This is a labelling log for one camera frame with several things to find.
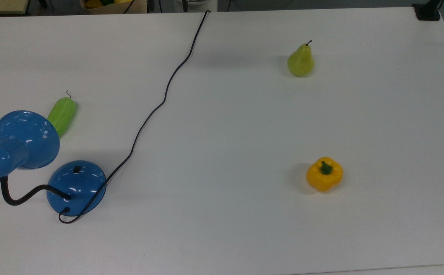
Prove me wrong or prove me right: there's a blue gooseneck desk lamp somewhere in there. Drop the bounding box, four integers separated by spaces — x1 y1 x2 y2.
0 110 107 217

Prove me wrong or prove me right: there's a green toy pear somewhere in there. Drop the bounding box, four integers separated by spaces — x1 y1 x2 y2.
287 40 315 78

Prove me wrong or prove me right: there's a yellow toy bell pepper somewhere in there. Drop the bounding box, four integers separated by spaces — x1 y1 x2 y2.
306 157 344 192

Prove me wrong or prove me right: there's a green toy cucumber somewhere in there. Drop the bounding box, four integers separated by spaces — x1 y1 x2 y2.
47 91 77 138

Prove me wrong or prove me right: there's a cardboard box with yellow items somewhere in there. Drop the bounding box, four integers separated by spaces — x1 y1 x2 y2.
80 0 148 15

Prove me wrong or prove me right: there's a black table clamp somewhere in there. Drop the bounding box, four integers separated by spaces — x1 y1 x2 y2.
412 0 443 21

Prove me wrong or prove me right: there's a light wooden side table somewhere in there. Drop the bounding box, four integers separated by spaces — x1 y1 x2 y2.
0 0 30 15

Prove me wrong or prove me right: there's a black lamp power cable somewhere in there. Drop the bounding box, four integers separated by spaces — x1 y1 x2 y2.
58 10 211 224

